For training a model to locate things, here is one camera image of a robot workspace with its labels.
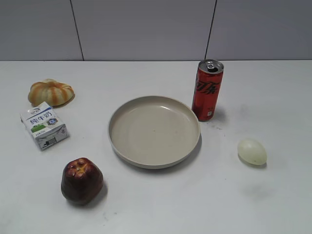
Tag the pale white egg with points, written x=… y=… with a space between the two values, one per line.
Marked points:
x=252 y=151

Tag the small white milk carton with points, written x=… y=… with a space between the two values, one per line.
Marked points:
x=44 y=125

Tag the dark red wax apple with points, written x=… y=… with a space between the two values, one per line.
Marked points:
x=81 y=181

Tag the red cola can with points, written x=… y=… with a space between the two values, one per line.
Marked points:
x=207 y=85

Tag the orange striped bread bun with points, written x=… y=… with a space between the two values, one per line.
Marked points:
x=52 y=92

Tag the beige round plate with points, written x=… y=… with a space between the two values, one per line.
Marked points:
x=154 y=132

